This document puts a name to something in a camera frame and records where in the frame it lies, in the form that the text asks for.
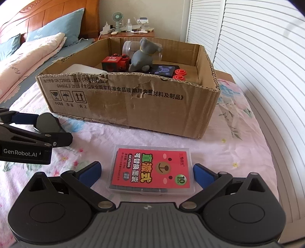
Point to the cardboard box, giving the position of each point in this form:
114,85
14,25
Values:
143,105

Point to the clear plastic jar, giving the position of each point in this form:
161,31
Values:
128,49

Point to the pink floral quilt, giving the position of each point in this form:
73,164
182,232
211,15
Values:
28,62

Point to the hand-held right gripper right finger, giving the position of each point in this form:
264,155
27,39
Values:
202,175

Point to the wooden headboard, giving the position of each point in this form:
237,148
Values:
59,14

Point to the blue bed sheet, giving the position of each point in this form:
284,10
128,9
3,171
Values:
73,49

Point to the grey plush toy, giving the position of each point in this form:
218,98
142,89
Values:
140,58

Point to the white charger device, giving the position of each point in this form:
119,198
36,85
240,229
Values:
107,28

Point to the frosted white plastic container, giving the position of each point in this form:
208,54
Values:
83,69

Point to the teal pillow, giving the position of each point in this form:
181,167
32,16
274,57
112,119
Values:
64,26
8,47

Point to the red card case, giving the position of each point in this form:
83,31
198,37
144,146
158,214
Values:
152,169

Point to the clear spray bottle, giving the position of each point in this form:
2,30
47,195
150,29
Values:
129,26

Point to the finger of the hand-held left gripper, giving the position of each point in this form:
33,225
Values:
35,138
23,118

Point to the white phone stand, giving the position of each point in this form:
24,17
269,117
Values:
143,21

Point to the small green desk fan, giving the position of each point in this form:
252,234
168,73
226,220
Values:
117,18

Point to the black toy gamepad red buttons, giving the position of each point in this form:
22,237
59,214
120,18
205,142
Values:
164,70

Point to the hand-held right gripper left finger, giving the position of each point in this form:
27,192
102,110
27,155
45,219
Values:
89,173

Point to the white louvered closet door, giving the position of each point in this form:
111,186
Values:
205,23
262,59

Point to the red toy train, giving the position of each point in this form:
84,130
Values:
116,63

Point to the pink floral bed sheet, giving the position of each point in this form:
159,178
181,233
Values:
238,143

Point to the wooden nightstand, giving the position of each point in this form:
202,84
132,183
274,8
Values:
144,35

